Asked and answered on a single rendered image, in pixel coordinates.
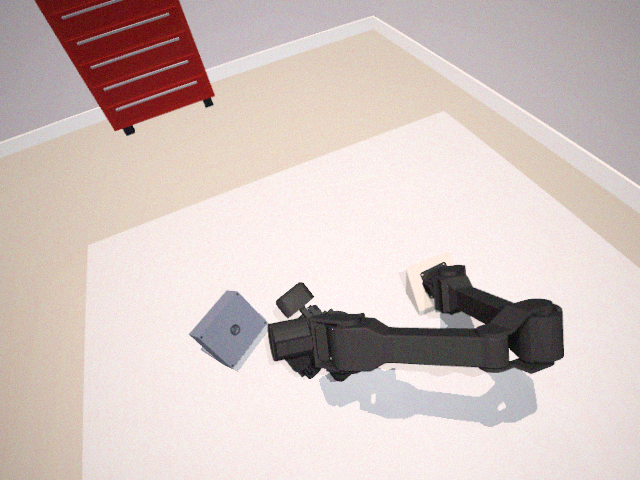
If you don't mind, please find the grey sloped panel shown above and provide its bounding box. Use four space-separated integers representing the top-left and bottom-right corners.
189 290 267 369

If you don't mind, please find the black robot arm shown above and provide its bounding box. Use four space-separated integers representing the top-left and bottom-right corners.
267 262 564 379

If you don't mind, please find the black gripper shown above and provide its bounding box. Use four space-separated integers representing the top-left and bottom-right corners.
276 282 351 382

